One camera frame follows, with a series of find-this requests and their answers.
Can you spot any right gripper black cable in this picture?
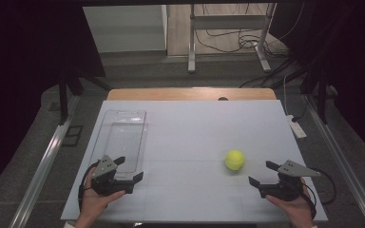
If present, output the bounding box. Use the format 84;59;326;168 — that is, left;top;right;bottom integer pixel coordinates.
300;166;337;220

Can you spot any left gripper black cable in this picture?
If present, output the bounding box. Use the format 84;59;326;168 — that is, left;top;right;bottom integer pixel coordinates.
77;161;100;212

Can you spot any tangle of black cables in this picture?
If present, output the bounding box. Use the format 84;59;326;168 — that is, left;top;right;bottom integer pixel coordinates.
194;3;305;89

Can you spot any thin white cable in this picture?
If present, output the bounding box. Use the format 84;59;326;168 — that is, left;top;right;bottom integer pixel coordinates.
282;74;291;117

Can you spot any white desk frame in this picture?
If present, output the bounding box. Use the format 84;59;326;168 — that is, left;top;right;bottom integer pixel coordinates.
187;3;278;75

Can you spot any black plug cable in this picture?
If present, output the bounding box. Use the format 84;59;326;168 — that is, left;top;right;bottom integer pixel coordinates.
291;94;310;124

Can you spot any aluminium floor rail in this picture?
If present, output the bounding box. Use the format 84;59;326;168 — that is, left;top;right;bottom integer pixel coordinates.
9;94;82;228
303;94;365;228

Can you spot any dark curtain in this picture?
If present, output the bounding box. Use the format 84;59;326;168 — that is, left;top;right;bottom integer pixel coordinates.
0;0;106;203
270;0;365;158

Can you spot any clear plastic container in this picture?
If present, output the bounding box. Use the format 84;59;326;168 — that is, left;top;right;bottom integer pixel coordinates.
88;109;148;182

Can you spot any person's right hand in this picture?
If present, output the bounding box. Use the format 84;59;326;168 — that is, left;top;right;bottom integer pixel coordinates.
264;177;315;225

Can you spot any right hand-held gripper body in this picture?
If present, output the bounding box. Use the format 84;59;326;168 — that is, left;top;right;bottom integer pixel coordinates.
258;160;321;202

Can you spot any white table board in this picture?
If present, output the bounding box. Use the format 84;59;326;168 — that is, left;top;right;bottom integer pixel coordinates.
60;100;329;222

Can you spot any wooden table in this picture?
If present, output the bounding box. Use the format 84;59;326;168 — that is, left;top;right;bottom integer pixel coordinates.
106;87;278;102

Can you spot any person's left hand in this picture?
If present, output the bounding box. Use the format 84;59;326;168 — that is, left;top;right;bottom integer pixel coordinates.
77;168;126;224

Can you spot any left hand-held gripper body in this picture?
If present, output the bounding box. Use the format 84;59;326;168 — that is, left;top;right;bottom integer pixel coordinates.
90;155;135;197

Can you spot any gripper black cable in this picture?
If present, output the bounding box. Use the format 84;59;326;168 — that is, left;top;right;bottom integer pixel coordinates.
300;166;337;220
77;161;100;212

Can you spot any white power strip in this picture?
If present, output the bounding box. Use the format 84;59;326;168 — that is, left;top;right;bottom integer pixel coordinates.
285;114;308;140

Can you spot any black floor frame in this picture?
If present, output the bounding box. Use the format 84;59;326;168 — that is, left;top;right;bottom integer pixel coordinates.
60;124;85;147

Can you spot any yellow tennis ball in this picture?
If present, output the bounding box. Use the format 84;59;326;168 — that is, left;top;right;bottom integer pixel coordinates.
224;149;246;172

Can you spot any black metal stand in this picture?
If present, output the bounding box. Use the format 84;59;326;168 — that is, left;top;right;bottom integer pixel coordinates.
57;67;112;126
267;60;331;124

